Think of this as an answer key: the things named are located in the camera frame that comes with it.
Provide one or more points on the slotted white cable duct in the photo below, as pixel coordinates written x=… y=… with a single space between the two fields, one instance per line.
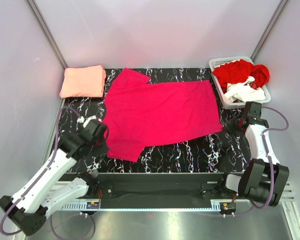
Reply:
x=187 y=206

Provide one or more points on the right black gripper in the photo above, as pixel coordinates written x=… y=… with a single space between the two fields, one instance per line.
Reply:
x=229 y=125

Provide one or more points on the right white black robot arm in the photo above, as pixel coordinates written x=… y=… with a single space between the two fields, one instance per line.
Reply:
x=264 y=179

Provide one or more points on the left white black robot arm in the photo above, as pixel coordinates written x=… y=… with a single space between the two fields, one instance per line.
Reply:
x=32 y=205

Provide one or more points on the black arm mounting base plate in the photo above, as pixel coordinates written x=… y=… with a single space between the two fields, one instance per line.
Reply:
x=114 y=190

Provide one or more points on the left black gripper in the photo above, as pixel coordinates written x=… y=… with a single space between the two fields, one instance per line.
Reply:
x=103 y=150

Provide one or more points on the magenta pink t shirt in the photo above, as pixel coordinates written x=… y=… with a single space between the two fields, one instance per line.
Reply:
x=140 y=114

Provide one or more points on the white printed t shirt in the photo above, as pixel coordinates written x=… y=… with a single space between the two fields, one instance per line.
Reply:
x=247 y=91

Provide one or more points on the red t shirt in basket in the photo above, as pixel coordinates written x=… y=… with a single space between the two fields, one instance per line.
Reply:
x=239 y=71

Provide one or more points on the right aluminium frame post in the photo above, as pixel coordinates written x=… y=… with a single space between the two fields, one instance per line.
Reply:
x=269 y=28

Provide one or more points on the folded peach t shirt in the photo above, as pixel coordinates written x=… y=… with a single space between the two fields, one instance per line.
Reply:
x=83 y=82

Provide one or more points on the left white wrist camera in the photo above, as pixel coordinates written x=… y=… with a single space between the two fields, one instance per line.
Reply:
x=86 y=119

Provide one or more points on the white plastic laundry basket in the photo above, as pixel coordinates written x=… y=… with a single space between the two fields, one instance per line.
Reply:
x=213 y=63

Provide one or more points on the aluminium frame post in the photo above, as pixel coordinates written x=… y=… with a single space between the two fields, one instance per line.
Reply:
x=34 y=8
x=269 y=28

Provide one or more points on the left aluminium frame post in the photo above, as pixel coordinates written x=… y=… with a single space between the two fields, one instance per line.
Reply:
x=34 y=8

